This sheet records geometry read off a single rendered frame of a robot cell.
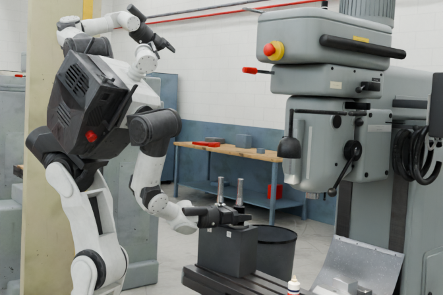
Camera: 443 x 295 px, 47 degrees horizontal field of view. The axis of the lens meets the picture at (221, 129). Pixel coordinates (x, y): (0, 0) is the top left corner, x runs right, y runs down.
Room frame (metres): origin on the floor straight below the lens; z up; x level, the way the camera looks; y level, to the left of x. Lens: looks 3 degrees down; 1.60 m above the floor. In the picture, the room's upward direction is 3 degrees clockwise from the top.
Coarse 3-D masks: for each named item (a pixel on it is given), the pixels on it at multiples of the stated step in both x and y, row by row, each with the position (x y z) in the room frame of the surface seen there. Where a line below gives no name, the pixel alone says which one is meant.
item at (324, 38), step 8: (320, 40) 1.49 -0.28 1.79; (328, 40) 1.47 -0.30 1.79; (336, 40) 1.50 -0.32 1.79; (344, 40) 1.52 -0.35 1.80; (352, 40) 1.56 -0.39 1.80; (336, 48) 1.55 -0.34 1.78; (344, 48) 1.54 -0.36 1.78; (352, 48) 1.56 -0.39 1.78; (360, 48) 1.58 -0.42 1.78; (368, 48) 1.61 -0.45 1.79; (376, 48) 1.64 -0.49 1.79; (384, 48) 1.67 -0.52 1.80; (392, 48) 1.71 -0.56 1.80; (384, 56) 1.70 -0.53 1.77; (392, 56) 1.72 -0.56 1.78; (400, 56) 1.75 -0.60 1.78
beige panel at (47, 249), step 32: (32, 0) 2.79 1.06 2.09; (64, 0) 2.90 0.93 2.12; (96, 0) 3.04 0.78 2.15; (32, 32) 2.79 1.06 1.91; (32, 64) 2.79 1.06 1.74; (32, 96) 2.80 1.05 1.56; (32, 128) 2.80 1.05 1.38; (32, 160) 2.80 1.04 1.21; (32, 192) 2.81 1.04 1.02; (32, 224) 2.81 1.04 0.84; (64, 224) 2.93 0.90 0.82; (32, 256) 2.81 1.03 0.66; (64, 256) 2.94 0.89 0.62; (32, 288) 2.82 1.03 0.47; (64, 288) 2.94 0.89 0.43
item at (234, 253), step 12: (204, 228) 2.06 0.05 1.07; (216, 228) 2.02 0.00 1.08; (228, 228) 1.98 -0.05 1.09; (240, 228) 1.98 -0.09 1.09; (252, 228) 2.00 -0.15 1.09; (204, 240) 2.05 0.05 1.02; (216, 240) 2.02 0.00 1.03; (228, 240) 1.98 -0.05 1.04; (240, 240) 1.94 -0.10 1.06; (252, 240) 2.00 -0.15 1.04; (204, 252) 2.05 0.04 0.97; (216, 252) 2.01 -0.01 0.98; (228, 252) 1.98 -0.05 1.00; (240, 252) 1.94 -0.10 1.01; (252, 252) 2.01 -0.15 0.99; (204, 264) 2.05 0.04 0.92; (216, 264) 2.01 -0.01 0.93; (228, 264) 1.97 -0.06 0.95; (240, 264) 1.94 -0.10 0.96; (252, 264) 2.01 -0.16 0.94; (240, 276) 1.95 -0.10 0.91
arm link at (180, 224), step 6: (180, 210) 1.84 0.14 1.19; (180, 216) 1.83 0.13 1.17; (168, 222) 1.84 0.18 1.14; (174, 222) 1.83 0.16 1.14; (180, 222) 1.83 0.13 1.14; (186, 222) 1.83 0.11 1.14; (192, 222) 1.88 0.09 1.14; (174, 228) 1.84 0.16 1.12; (180, 228) 1.85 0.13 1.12; (186, 228) 1.86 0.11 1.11; (192, 228) 1.87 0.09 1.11; (186, 234) 1.90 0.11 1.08
